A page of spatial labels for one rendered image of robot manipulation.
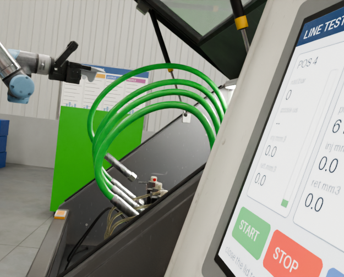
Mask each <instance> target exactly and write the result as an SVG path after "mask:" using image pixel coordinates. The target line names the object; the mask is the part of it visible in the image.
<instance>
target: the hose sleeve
mask: <svg viewBox="0 0 344 277"><path fill-rule="evenodd" d="M104 159H105V160H107V161H108V162H109V163H110V164H111V165H113V166H114V167H115V168H116V169H117V170H118V171H120V172H121V173H122V174H123V175H124V176H125V177H127V178H128V177H130V175H131V174H132V172H131V171H130V170H129V169H127V168H126V167H125V166H124V165H123V164H121V163H120V162H119V161H118V160H116V159H115V157H113V156H112V155H110V154H109V153H107V154H106V155H105V156H104Z"/></svg>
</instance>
